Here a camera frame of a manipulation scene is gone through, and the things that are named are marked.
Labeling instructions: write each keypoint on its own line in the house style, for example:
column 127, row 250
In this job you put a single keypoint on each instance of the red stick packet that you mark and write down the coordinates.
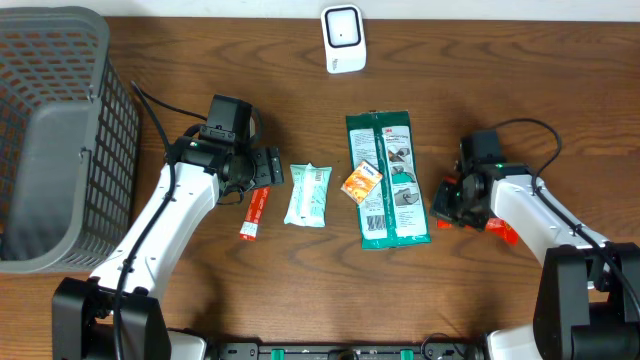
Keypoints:
column 254, row 214

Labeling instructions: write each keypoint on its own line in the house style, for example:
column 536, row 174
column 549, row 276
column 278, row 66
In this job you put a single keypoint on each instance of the orange-red snack bag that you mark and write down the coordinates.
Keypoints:
column 494, row 225

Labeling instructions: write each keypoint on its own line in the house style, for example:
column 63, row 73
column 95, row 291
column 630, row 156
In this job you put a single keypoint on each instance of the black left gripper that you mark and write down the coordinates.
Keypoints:
column 267, row 172

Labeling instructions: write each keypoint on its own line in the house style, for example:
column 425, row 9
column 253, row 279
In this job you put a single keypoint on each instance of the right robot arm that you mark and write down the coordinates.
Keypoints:
column 587, row 305

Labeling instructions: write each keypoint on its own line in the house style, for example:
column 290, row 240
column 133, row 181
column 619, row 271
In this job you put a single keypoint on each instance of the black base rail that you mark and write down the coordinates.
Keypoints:
column 433, row 349

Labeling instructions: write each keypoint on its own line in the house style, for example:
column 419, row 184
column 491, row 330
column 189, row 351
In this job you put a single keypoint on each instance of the orange Kleenex tissue pack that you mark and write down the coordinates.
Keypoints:
column 361, row 182

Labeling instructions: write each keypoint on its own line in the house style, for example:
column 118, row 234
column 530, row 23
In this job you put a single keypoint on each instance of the mint green wipes pack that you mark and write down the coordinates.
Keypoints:
column 308, row 201

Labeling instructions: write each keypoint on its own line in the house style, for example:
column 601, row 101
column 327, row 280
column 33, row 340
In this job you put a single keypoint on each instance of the white barcode scanner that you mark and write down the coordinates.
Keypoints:
column 344, row 39

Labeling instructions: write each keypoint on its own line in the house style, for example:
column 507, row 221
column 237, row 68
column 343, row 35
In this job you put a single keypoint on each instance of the grey plastic mesh basket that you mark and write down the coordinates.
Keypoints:
column 69, row 142

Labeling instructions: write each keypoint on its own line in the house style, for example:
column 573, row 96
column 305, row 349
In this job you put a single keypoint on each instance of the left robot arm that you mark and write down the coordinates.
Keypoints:
column 116, row 313

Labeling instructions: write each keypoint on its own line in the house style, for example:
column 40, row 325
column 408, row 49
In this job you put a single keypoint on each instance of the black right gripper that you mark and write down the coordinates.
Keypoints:
column 440, row 207

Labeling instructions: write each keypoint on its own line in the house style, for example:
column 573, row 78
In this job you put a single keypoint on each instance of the green 3M wipes package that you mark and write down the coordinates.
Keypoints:
column 393, row 213

